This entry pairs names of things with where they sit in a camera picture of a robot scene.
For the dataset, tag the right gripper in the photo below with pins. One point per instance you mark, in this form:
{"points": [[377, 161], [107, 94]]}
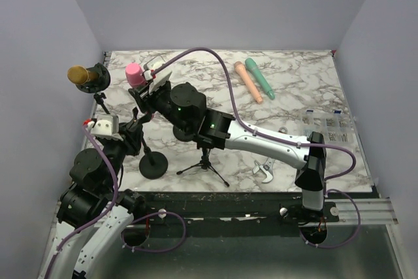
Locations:
{"points": [[144, 99]]}

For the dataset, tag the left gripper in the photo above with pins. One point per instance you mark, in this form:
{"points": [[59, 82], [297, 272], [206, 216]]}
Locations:
{"points": [[131, 134]]}

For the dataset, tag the pink microphone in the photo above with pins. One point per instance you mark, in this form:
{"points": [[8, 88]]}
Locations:
{"points": [[134, 75]]}

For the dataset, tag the black round-base pink-mic stand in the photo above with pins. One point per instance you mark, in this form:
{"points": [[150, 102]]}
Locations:
{"points": [[153, 165]]}

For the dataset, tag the black round-base clip stand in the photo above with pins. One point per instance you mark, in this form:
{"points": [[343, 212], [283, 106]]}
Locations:
{"points": [[181, 135]]}

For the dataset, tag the black tripod shock-mount stand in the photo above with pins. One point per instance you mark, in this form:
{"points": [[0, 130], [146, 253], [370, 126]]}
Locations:
{"points": [[205, 164]]}

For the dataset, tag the beige microphone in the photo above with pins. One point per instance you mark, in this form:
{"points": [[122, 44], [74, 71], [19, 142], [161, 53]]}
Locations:
{"points": [[240, 69]]}

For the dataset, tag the mint green microphone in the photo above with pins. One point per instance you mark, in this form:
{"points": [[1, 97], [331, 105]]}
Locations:
{"points": [[257, 74]]}

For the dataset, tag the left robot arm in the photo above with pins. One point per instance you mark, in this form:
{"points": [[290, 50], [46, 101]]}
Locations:
{"points": [[93, 212]]}

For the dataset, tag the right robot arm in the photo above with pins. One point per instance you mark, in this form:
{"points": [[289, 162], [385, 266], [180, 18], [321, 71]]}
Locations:
{"points": [[185, 108]]}

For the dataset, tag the black gold-mic stand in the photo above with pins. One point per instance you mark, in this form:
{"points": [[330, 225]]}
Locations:
{"points": [[98, 86]]}

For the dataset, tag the gold microphone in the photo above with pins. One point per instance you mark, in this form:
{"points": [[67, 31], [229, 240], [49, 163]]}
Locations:
{"points": [[79, 75]]}

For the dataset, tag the clear plastic screw box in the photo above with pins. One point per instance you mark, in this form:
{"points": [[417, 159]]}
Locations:
{"points": [[334, 126]]}

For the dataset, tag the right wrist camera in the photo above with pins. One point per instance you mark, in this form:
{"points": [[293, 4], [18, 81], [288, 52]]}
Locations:
{"points": [[159, 79]]}

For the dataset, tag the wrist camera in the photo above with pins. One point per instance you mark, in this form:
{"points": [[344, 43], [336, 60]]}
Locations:
{"points": [[159, 79], [104, 126]]}

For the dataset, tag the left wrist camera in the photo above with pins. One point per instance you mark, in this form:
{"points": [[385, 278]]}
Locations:
{"points": [[104, 126]]}

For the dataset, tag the black front mounting rail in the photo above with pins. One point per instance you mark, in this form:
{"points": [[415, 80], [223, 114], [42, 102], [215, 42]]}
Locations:
{"points": [[285, 206]]}

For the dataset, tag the red-handled adjustable wrench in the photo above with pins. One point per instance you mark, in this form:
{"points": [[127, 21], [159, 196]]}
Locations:
{"points": [[266, 168]]}

